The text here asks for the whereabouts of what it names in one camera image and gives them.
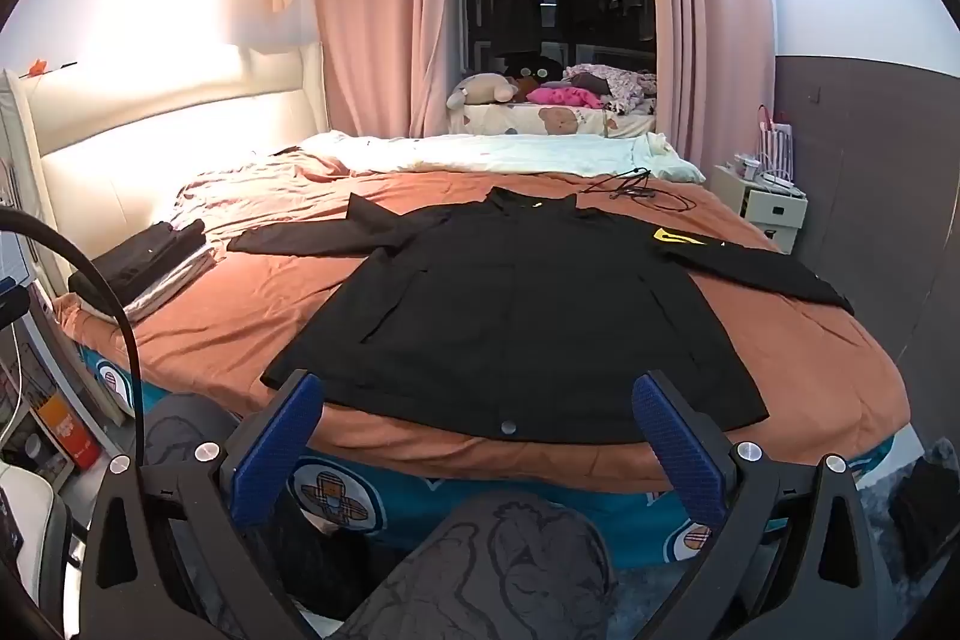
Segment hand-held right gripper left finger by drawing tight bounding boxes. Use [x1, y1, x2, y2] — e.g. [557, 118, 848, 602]
[79, 368, 327, 640]

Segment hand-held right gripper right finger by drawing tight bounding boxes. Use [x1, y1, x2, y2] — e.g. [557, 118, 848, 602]
[631, 370, 882, 640]

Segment black jacket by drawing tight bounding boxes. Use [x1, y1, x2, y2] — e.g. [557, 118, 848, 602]
[227, 186, 856, 442]

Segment stack of folded clothes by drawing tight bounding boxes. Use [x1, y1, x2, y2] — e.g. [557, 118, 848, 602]
[67, 218, 218, 320]

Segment person's left leg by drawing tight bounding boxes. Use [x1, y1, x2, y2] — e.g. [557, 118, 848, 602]
[141, 394, 361, 622]

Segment person's leg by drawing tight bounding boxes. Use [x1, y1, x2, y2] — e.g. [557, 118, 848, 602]
[141, 394, 361, 622]
[322, 490, 620, 640]

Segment blue cartoon print bedsheet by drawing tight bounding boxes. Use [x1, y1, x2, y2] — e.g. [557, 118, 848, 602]
[56, 302, 920, 570]

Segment orange blanket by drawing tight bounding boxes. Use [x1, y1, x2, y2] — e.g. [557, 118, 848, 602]
[56, 149, 912, 487]

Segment orange box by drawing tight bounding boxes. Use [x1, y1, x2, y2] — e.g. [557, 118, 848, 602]
[37, 396, 102, 470]

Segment person's right leg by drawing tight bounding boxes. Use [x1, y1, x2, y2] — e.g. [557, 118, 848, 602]
[322, 490, 620, 640]

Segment white chair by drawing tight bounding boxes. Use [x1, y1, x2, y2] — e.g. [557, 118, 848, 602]
[0, 460, 72, 640]

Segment dark cloth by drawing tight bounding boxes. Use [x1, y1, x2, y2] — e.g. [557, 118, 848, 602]
[887, 456, 960, 577]

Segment white storage rack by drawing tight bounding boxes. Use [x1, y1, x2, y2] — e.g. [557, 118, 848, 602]
[711, 162, 809, 255]

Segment cream padded headboard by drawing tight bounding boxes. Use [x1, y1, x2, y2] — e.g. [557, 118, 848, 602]
[15, 44, 331, 296]

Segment pale mint quilt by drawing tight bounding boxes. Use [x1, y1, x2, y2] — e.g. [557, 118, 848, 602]
[296, 131, 706, 184]

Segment bear print cushion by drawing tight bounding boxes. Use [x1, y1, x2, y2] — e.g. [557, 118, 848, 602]
[450, 101, 657, 140]

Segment floral cloth pile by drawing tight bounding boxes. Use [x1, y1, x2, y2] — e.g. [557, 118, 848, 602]
[566, 62, 659, 116]

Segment pink garment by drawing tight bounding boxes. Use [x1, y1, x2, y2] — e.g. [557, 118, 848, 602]
[526, 85, 605, 109]

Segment black plush toy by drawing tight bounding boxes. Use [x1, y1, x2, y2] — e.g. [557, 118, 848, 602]
[504, 56, 567, 86]

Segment cream plush toy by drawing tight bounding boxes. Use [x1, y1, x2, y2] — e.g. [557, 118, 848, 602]
[448, 72, 518, 112]

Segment thick black cable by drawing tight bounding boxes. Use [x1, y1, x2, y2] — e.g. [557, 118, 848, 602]
[0, 206, 145, 468]

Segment thin black cable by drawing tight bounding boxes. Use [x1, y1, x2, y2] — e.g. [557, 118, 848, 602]
[581, 164, 695, 212]

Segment white wire rack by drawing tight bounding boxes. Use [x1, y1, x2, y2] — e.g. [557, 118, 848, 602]
[757, 106, 796, 180]

